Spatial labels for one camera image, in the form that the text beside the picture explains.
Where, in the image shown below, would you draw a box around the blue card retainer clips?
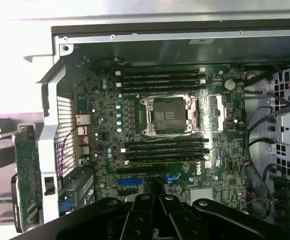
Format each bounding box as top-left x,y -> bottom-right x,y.
58,198 -> 73,216

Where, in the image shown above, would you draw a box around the metal socket cover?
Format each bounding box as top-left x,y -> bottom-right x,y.
188,93 -> 228,133

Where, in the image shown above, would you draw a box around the black RAM slot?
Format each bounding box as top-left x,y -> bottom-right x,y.
119,74 -> 203,80
124,149 -> 210,158
115,79 -> 208,86
114,67 -> 207,75
120,146 -> 206,153
123,137 -> 210,147
123,156 -> 206,163
121,85 -> 203,92

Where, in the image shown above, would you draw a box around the copper finned heatsink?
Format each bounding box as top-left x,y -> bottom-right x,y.
75,113 -> 90,157

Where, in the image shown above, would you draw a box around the green Dell motherboard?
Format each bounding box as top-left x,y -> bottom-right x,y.
72,62 -> 249,218

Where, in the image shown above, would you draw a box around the thin purple wire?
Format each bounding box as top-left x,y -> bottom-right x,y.
56,126 -> 77,177

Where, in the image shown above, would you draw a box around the silver chipset heatsink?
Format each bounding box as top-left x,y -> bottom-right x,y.
189,187 -> 215,206

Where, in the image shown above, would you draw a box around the black open PC case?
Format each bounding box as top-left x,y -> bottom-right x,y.
22,17 -> 290,240

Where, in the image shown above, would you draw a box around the long black expansion slot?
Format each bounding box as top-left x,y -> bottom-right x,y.
116,162 -> 170,175

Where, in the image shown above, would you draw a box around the CPU socket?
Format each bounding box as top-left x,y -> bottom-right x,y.
139,93 -> 195,138

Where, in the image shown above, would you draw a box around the short black expansion slot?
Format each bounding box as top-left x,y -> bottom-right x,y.
118,190 -> 137,198

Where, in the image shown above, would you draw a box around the wire locking lever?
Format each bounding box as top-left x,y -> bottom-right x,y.
184,92 -> 224,100
143,127 -> 225,139

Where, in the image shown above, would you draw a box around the blue expansion slot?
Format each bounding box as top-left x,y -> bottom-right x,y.
117,178 -> 145,188

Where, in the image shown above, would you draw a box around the black wire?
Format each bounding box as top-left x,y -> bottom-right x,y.
244,104 -> 290,163

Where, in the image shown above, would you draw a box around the blue slot end clip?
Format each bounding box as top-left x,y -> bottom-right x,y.
162,172 -> 181,185

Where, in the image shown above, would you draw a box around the round coin cell battery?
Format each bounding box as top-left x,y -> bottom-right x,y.
224,79 -> 237,91

